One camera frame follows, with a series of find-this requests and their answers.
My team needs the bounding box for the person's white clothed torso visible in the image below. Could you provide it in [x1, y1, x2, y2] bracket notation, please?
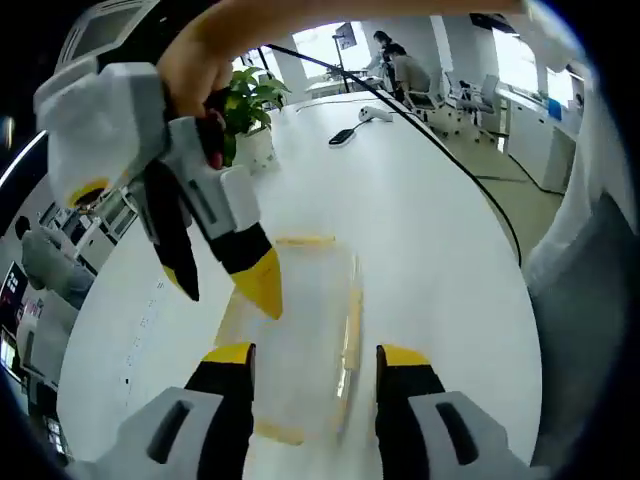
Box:
[519, 9, 640, 480]

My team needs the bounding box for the white device with cord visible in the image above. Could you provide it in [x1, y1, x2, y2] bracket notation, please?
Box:
[358, 105, 397, 123]

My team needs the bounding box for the white office chair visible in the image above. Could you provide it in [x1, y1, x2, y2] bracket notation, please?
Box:
[468, 73, 503, 145]
[402, 73, 447, 124]

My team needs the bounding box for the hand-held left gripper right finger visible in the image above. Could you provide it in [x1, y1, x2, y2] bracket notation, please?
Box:
[374, 343, 552, 480]

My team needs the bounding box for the person's right hand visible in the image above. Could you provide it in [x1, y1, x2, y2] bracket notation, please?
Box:
[156, 14, 252, 171]

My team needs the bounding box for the potted green plant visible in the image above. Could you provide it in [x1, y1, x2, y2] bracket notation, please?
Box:
[219, 66, 292, 174]

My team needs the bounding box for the white drawer cabinet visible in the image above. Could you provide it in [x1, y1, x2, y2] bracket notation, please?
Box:
[73, 191, 140, 247]

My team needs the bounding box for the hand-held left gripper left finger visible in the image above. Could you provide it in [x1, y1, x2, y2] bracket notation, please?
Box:
[64, 342, 257, 480]

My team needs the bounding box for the white ceiling light strip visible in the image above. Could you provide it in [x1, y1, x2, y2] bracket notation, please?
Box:
[0, 130, 49, 187]

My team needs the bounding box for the clear container with yellow plastic buckles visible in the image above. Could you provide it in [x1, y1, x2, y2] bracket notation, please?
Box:
[214, 233, 367, 448]

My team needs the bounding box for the white ceiling air conditioner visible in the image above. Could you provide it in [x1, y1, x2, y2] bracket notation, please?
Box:
[54, 0, 162, 69]

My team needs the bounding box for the white long desk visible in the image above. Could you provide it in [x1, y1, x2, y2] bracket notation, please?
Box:
[492, 83, 582, 195]

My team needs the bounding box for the monitor on black pole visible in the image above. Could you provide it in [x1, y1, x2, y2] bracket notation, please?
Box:
[334, 21, 358, 95]

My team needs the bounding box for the dark monitor with red graphics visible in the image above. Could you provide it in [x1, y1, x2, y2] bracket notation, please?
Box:
[0, 258, 32, 327]

